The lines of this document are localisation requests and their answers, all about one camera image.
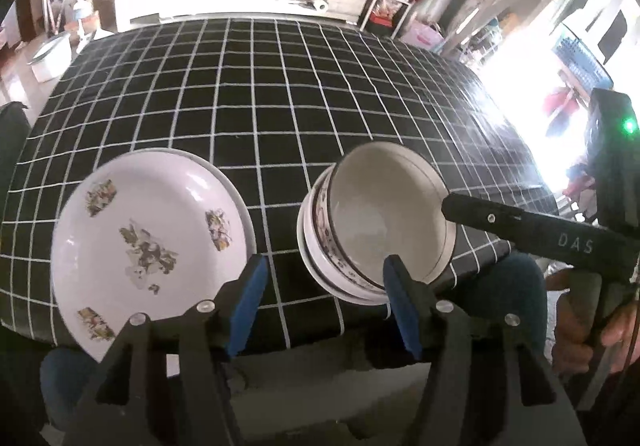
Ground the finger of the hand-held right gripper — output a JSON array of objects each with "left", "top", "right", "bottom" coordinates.
[{"left": 441, "top": 193, "right": 640, "bottom": 285}]

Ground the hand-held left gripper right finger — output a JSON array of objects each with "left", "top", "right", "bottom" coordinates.
[{"left": 383, "top": 254, "right": 590, "bottom": 446}]

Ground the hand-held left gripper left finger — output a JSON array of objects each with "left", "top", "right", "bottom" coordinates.
[{"left": 60, "top": 255, "right": 269, "bottom": 446}]

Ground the large white floral bowl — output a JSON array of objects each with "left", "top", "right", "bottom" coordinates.
[{"left": 296, "top": 186, "right": 396, "bottom": 307}]

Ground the small patterned bowl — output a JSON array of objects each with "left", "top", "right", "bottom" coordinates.
[{"left": 327, "top": 142, "right": 457, "bottom": 291}]

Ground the white plate with brown flowers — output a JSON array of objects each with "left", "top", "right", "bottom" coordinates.
[{"left": 50, "top": 149, "right": 251, "bottom": 362}]

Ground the person's right hand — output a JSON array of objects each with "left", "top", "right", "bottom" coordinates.
[{"left": 547, "top": 273, "right": 640, "bottom": 371}]

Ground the person's right leg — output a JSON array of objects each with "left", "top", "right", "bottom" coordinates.
[{"left": 480, "top": 253, "right": 548, "bottom": 362}]

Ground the person's leg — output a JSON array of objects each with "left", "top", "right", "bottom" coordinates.
[
  {"left": 40, "top": 346, "right": 103, "bottom": 429},
  {"left": 480, "top": 253, "right": 548, "bottom": 362}
]

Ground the blue striped cloth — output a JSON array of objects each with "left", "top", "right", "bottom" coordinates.
[{"left": 555, "top": 36, "right": 613, "bottom": 91}]

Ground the person's left leg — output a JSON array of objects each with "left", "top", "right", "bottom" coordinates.
[{"left": 40, "top": 346, "right": 103, "bottom": 429}]

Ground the pink bag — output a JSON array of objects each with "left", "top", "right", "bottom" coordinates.
[{"left": 402, "top": 23, "right": 446, "bottom": 51}]

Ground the black checked tablecloth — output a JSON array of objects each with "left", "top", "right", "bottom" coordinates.
[{"left": 0, "top": 17, "right": 561, "bottom": 357}]

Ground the dark green chair cover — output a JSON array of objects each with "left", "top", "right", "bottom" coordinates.
[{"left": 0, "top": 102, "right": 31, "bottom": 147}]

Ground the white plastic basin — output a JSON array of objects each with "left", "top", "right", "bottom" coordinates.
[{"left": 29, "top": 33, "right": 72, "bottom": 82}]

